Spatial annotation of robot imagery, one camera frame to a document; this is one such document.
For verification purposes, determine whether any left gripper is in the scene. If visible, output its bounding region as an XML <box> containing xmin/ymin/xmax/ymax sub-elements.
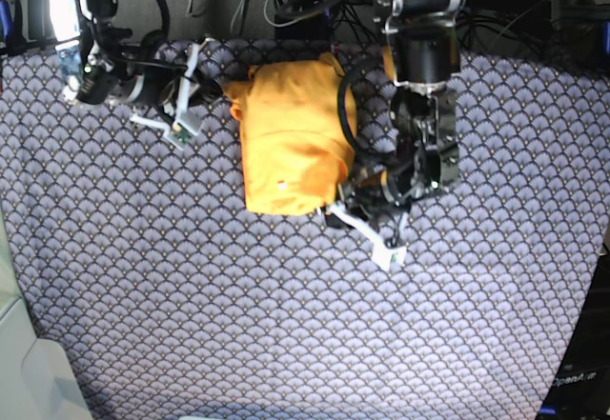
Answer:
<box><xmin>324</xmin><ymin>165</ymin><xmax>414</xmax><ymax>230</ymax></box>

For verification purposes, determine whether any blue fan-patterned tablecloth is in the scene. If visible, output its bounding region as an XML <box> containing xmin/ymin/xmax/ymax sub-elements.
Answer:
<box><xmin>1</xmin><ymin>53</ymin><xmax>609</xmax><ymax>419</ymax></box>

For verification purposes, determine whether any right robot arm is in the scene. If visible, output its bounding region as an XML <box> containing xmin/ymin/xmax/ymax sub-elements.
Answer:
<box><xmin>49</xmin><ymin>0</ymin><xmax>222</xmax><ymax>121</ymax></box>

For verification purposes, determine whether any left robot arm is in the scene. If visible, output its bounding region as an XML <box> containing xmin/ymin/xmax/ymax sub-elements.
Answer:
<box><xmin>323</xmin><ymin>0</ymin><xmax>465</xmax><ymax>229</ymax></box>

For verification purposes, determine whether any yellow T-shirt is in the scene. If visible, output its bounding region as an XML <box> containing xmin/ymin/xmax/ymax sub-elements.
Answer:
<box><xmin>223</xmin><ymin>52</ymin><xmax>355</xmax><ymax>216</ymax></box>

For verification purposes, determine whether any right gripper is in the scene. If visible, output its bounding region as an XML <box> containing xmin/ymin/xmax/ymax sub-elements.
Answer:
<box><xmin>71</xmin><ymin>43</ymin><xmax>222</xmax><ymax>120</ymax></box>

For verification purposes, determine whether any black OpenArm box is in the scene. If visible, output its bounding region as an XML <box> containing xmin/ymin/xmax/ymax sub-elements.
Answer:
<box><xmin>537</xmin><ymin>254</ymin><xmax>609</xmax><ymax>419</ymax></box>

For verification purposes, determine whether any white plastic bin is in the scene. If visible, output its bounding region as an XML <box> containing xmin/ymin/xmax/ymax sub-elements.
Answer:
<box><xmin>0</xmin><ymin>233</ymin><xmax>94</xmax><ymax>420</ymax></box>

